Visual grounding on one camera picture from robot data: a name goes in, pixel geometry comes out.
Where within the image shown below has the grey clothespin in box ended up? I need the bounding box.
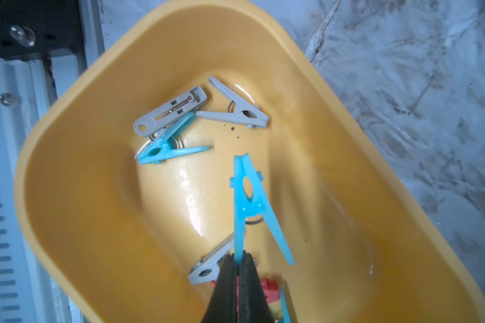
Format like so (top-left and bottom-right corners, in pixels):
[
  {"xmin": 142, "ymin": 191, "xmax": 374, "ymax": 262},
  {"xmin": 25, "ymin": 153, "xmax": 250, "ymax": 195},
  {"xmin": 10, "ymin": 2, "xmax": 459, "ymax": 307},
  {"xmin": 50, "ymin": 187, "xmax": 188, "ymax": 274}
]
[
  {"xmin": 188, "ymin": 233, "xmax": 234, "ymax": 285},
  {"xmin": 196, "ymin": 76, "xmax": 269, "ymax": 129},
  {"xmin": 133, "ymin": 86, "xmax": 207, "ymax": 137}
]

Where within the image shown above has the red clothespin in box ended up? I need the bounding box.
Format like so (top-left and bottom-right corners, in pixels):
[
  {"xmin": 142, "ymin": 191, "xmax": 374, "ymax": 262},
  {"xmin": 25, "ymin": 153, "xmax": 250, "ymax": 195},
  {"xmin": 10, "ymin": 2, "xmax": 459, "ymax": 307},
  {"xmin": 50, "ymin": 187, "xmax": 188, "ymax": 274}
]
[{"xmin": 208, "ymin": 276, "xmax": 280, "ymax": 306}]

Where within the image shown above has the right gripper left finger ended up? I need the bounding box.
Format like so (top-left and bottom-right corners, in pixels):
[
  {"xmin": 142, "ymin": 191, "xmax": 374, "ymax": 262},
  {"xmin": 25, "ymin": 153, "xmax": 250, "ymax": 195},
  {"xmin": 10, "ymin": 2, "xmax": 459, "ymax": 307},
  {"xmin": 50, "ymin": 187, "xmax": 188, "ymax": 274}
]
[{"xmin": 202, "ymin": 254, "xmax": 238, "ymax": 323}]

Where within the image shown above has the teal clothespin in box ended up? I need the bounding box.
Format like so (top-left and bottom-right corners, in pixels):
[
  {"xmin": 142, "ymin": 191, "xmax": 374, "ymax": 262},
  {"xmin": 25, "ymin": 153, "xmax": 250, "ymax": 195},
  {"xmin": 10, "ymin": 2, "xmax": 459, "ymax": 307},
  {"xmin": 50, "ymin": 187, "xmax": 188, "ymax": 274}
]
[
  {"xmin": 230, "ymin": 153, "xmax": 295, "ymax": 265},
  {"xmin": 137, "ymin": 112, "xmax": 210, "ymax": 165}
]

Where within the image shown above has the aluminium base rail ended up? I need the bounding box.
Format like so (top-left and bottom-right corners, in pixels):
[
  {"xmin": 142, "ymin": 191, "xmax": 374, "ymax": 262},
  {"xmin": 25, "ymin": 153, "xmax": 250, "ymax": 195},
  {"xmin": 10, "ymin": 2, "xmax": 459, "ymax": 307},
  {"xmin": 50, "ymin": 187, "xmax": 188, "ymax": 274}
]
[{"xmin": 0, "ymin": 1, "xmax": 105, "ymax": 322}]

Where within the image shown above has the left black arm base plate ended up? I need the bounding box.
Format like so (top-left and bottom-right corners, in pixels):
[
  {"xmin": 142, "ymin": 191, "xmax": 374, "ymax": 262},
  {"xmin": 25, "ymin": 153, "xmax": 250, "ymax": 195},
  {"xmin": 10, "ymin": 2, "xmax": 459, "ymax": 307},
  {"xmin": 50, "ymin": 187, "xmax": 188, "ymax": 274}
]
[{"xmin": 0, "ymin": 0, "xmax": 84, "ymax": 61}]

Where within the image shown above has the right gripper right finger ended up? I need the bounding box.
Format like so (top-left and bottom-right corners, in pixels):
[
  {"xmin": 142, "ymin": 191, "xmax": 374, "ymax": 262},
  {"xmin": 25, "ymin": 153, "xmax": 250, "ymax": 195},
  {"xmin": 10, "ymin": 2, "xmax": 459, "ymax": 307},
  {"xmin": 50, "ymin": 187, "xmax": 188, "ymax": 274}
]
[{"xmin": 238, "ymin": 252, "xmax": 275, "ymax": 323}]

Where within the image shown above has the yellow plastic storage box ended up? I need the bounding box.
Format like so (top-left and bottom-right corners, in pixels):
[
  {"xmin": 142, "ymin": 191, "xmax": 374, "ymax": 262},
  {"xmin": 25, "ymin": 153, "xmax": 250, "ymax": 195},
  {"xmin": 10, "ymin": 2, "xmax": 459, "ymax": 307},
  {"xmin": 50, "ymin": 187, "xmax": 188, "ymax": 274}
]
[{"xmin": 14, "ymin": 1, "xmax": 485, "ymax": 322}]

